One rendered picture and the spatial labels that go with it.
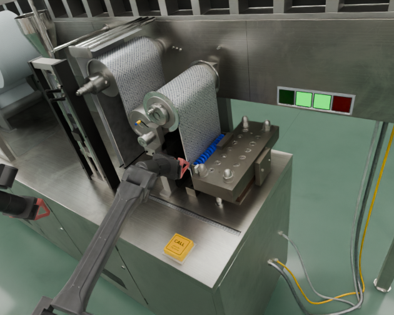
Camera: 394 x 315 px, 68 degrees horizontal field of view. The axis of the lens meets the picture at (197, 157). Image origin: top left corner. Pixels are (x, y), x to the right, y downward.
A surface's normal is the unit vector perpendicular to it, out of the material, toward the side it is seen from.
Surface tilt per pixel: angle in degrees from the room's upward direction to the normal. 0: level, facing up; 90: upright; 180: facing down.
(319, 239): 0
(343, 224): 0
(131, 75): 92
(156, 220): 0
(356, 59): 90
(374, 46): 90
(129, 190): 24
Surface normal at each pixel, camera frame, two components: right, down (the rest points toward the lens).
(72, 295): 0.18, -0.60
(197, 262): -0.16, -0.78
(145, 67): 0.83, 0.26
